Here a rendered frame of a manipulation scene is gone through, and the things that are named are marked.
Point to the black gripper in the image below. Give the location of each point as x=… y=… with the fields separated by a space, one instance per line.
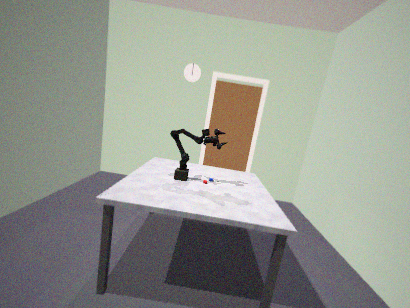
x=215 y=138

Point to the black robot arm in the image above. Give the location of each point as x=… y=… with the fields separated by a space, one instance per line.
x=198 y=140

